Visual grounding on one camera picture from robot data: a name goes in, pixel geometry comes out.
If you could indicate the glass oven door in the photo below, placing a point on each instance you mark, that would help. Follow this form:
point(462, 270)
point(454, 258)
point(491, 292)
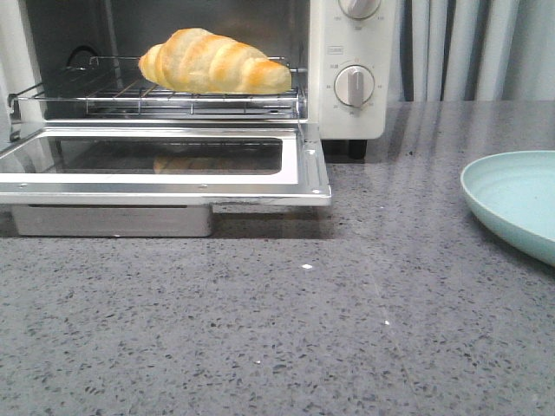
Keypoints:
point(155, 181)

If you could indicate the golden croissant bread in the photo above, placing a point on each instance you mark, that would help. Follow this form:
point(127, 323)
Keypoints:
point(197, 61)

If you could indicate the black right oven foot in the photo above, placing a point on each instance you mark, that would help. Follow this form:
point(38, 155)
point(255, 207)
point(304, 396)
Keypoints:
point(357, 149)

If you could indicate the lower oven timer knob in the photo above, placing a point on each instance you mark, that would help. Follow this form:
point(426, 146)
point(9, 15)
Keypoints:
point(354, 86)

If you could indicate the upper oven knob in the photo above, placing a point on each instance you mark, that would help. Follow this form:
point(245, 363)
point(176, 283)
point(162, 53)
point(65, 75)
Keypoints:
point(359, 9)

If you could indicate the white Toshiba toaster oven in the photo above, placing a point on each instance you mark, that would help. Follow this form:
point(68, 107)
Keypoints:
point(41, 37)

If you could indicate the grey curtain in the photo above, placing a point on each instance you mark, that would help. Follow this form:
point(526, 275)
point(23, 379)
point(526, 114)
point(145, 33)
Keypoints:
point(473, 51)

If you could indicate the light green plate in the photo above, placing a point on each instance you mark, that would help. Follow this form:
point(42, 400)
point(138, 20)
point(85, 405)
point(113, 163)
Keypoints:
point(512, 194)

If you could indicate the metal wire oven rack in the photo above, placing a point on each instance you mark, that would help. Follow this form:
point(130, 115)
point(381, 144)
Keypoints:
point(112, 87)

